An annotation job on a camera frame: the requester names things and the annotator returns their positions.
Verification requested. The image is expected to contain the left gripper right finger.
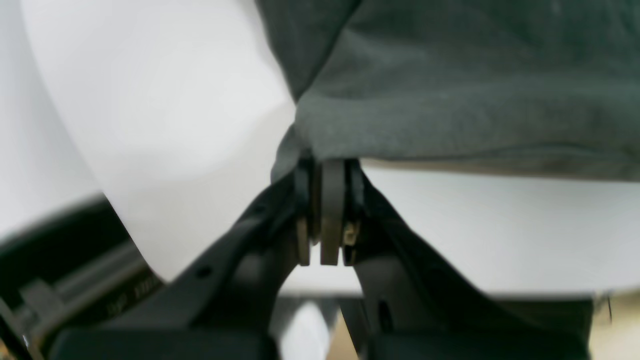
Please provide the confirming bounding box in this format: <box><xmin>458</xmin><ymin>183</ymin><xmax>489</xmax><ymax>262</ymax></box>
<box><xmin>320</xmin><ymin>159</ymin><xmax>590</xmax><ymax>360</ymax></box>

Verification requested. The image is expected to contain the dark grey t-shirt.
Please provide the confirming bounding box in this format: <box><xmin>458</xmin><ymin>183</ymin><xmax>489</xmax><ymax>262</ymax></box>
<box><xmin>256</xmin><ymin>0</ymin><xmax>640</xmax><ymax>182</ymax></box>

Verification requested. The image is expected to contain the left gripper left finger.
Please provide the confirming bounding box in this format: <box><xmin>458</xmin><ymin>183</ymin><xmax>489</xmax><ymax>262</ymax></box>
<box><xmin>50</xmin><ymin>160</ymin><xmax>320</xmax><ymax>360</ymax></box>

